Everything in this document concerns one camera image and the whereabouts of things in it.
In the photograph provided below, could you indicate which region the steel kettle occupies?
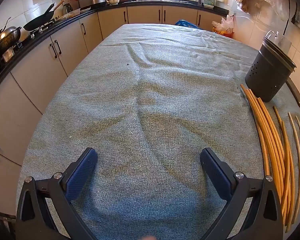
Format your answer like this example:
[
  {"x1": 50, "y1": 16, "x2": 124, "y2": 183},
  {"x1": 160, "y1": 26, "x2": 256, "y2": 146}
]
[{"x1": 62, "y1": 3, "x2": 74, "y2": 15}]

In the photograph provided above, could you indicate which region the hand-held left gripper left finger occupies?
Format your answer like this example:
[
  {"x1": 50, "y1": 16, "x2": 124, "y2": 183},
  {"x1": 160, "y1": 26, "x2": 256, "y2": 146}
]
[{"x1": 15, "y1": 147, "x2": 98, "y2": 240}]

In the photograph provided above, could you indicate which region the steel pot with lid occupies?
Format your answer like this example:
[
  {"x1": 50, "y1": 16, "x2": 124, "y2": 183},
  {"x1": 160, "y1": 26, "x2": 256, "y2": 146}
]
[{"x1": 0, "y1": 17, "x2": 22, "y2": 58}]

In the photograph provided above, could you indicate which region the black wok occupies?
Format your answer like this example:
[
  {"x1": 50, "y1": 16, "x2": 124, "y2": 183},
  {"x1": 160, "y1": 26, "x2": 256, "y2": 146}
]
[{"x1": 23, "y1": 0, "x2": 65, "y2": 32}]

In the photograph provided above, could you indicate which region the black smartphone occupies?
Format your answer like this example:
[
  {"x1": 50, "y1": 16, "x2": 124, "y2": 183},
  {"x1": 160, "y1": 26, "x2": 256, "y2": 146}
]
[{"x1": 286, "y1": 77, "x2": 300, "y2": 110}]

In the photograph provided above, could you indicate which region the wall power socket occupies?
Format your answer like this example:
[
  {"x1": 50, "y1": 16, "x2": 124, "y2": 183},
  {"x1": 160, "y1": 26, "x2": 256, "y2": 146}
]
[{"x1": 291, "y1": 7, "x2": 300, "y2": 28}]

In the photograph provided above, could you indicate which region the dark grey utensil holder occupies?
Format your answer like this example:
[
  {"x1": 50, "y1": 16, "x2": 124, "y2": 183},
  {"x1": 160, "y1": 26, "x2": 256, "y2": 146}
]
[{"x1": 245, "y1": 37, "x2": 297, "y2": 102}]

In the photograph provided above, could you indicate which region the blue plastic bag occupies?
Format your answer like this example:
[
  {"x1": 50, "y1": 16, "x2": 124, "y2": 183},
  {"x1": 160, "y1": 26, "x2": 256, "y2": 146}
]
[{"x1": 175, "y1": 19, "x2": 198, "y2": 28}]

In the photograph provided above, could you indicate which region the bundle of chopsticks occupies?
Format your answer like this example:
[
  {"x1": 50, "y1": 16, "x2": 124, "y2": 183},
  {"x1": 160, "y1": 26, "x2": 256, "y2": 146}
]
[{"x1": 240, "y1": 84, "x2": 300, "y2": 233}]

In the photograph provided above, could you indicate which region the black kitchen countertop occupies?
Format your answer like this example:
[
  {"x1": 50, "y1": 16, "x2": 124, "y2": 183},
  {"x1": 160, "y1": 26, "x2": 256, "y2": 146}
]
[{"x1": 0, "y1": 0, "x2": 230, "y2": 98}]

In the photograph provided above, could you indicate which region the clear plastic bag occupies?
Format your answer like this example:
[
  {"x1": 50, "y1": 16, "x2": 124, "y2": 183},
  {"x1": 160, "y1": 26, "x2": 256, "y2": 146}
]
[{"x1": 212, "y1": 14, "x2": 235, "y2": 38}]

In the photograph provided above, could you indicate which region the black power cable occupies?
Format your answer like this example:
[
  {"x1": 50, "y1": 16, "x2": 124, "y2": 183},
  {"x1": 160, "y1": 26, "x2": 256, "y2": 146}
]
[{"x1": 282, "y1": 0, "x2": 298, "y2": 36}]

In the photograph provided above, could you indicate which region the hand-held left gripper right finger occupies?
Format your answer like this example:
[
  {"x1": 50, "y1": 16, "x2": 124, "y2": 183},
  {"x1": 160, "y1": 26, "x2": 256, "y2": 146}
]
[{"x1": 200, "y1": 147, "x2": 287, "y2": 240}]

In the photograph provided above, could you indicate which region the grey-green tablecloth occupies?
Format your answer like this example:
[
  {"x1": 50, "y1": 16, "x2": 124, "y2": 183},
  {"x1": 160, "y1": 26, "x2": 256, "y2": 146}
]
[{"x1": 16, "y1": 24, "x2": 300, "y2": 240}]

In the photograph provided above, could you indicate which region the gas stove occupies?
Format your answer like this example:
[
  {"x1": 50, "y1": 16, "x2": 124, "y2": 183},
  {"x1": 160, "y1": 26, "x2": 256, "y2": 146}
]
[{"x1": 0, "y1": 17, "x2": 63, "y2": 63}]

